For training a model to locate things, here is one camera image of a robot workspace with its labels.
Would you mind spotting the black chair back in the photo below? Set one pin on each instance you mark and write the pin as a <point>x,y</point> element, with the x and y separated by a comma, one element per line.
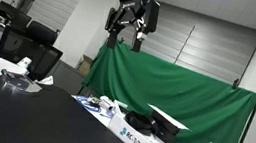
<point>41,33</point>

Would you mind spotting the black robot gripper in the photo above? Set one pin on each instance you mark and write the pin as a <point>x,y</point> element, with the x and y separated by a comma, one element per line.
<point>129,13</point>

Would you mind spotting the black mesh office chair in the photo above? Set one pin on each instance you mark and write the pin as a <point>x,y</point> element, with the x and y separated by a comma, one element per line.
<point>16,45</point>

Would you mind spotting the green backdrop cloth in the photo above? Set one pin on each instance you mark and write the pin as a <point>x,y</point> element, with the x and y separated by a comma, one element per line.
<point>213,111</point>

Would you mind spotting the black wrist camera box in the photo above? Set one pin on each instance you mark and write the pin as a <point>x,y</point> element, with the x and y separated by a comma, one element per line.
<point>151,16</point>

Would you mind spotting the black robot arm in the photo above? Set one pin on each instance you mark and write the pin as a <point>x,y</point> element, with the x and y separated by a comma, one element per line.
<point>129,13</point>

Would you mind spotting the cardboard box on floor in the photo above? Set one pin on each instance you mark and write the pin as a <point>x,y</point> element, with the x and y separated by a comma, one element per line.
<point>84,67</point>

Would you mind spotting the black open box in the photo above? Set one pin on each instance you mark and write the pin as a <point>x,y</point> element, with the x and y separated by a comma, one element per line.
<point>168,126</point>

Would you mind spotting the white box behind shield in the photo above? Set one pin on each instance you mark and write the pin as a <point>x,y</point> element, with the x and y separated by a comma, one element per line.
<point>20,67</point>

